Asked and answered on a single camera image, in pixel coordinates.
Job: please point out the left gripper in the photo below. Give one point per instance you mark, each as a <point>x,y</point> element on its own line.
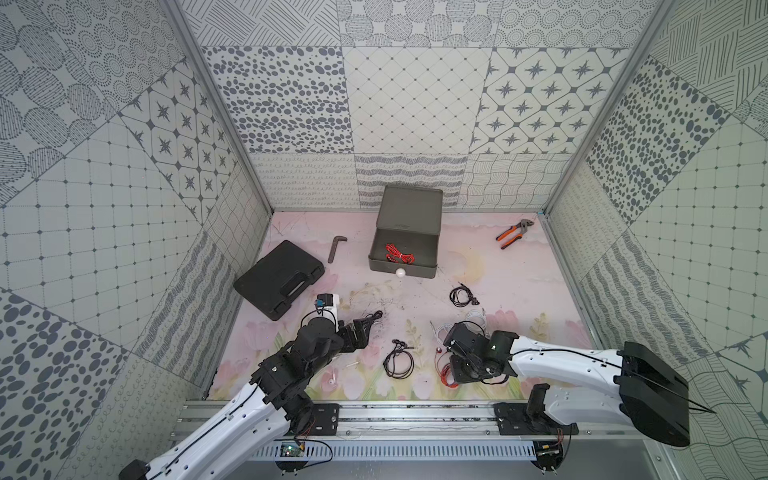
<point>358,332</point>

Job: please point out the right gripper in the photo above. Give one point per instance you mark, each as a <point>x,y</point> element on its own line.
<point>457,373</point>

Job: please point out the red earphones long bundle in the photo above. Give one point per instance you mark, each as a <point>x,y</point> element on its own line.
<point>443,368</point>

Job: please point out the red earphones small bundle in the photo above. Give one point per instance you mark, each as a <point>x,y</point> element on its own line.
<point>394,255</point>

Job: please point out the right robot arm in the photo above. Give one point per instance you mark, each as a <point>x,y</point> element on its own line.
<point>630,386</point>

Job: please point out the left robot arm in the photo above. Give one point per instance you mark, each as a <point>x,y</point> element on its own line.
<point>272,404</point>

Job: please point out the white earphones right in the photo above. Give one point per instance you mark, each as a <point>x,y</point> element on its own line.
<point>477,316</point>

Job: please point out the white earphones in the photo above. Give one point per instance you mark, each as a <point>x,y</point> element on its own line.
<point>477,316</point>
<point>442,332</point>
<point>331,376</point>

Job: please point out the white earphones centre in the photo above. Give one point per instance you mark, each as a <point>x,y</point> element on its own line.
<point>442,332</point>

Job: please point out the black earphones front loop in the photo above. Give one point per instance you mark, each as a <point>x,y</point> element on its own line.
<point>399,364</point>

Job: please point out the white earphones left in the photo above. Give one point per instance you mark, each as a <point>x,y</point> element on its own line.
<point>331,376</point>

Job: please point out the dark hex key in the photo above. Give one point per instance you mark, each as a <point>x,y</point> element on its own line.
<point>334,247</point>

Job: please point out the black plastic tool case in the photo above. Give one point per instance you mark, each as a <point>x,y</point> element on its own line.
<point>274,283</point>

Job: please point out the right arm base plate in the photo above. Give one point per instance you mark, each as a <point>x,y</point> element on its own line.
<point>518,419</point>

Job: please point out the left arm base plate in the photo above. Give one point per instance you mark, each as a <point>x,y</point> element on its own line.
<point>315,420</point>

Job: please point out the slotted cable duct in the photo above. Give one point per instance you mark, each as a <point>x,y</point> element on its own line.
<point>316,451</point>

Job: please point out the drawer cabinet frame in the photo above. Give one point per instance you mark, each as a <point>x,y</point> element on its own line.
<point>411,209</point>

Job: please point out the aluminium mounting rail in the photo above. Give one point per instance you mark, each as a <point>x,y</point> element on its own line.
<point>390,420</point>

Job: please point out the orange handled pliers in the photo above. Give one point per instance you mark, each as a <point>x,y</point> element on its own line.
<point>514,233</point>

